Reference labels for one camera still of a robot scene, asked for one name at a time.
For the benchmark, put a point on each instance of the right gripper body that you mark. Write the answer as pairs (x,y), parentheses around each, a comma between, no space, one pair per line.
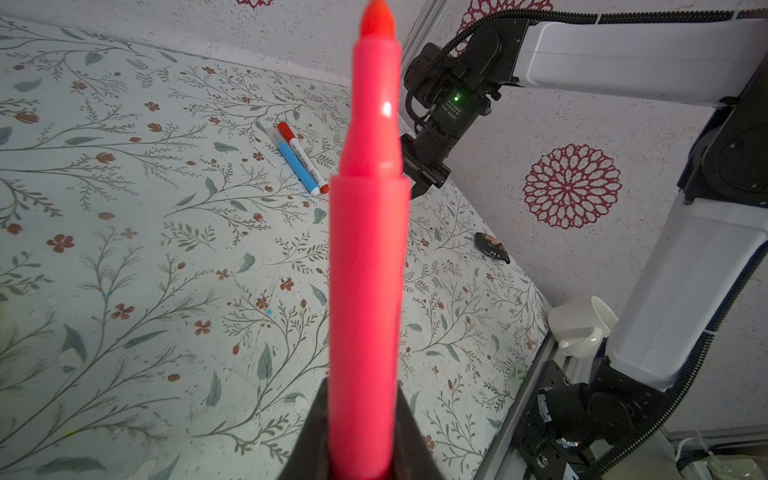
(455,93)

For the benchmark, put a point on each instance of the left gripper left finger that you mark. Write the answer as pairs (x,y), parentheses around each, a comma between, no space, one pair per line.
(309,459)

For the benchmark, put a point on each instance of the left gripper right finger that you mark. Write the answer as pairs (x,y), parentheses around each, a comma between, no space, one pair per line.
(411,457)

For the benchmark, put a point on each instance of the pink highlighter pen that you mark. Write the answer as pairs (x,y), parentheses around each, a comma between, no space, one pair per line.
(368,224)

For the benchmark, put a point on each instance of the white red-tip marker pen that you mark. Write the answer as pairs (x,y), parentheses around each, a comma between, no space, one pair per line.
(309,166)

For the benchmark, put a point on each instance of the blue highlighter pen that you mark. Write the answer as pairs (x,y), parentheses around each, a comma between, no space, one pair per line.
(292,160)

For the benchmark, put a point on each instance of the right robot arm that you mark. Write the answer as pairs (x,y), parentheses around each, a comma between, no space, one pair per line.
(621,159)

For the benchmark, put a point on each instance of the small dark brown object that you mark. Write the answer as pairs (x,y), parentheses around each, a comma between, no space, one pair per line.
(491,247)

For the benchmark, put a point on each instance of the white cup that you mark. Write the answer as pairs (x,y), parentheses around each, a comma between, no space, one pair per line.
(580,326)

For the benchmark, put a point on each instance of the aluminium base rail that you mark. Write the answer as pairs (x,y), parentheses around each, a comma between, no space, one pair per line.
(503,459)

